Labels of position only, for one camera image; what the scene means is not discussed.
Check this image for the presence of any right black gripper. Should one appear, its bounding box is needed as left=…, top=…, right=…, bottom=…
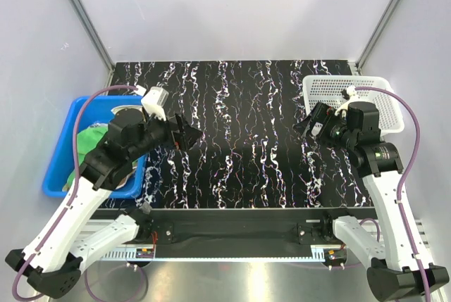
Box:
left=292, top=101, right=357, bottom=151

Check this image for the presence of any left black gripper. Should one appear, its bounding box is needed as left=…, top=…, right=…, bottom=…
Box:
left=128, top=107, right=203, bottom=161

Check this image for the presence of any green microfiber towel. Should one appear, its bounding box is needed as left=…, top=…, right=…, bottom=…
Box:
left=77, top=123, right=108, bottom=166

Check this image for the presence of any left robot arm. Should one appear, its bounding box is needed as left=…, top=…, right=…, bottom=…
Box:
left=5, top=108, right=202, bottom=298

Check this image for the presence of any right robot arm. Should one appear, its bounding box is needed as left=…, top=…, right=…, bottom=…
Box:
left=295, top=101, right=450, bottom=301

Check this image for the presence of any white perforated plastic basket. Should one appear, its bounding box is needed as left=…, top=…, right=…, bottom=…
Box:
left=302, top=75, right=404, bottom=136

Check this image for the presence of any cream orange patterned towel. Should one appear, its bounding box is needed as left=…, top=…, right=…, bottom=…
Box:
left=111, top=105, right=144, bottom=121

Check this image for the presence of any blue plastic bin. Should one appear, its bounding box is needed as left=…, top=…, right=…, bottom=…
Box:
left=42, top=95, right=147, bottom=199

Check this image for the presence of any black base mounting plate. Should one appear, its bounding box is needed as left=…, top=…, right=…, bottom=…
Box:
left=111, top=208, right=362, bottom=260

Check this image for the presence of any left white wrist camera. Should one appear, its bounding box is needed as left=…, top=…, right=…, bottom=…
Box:
left=135, top=85, right=169, bottom=121

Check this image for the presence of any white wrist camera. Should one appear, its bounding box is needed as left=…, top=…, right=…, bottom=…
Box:
left=335, top=85, right=360, bottom=117
left=135, top=85, right=169, bottom=121

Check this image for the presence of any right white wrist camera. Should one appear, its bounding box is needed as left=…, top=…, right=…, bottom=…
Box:
left=335, top=85, right=360, bottom=117

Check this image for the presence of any aluminium frame rail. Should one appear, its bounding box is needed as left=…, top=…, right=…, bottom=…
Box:
left=45, top=219, right=431, bottom=264

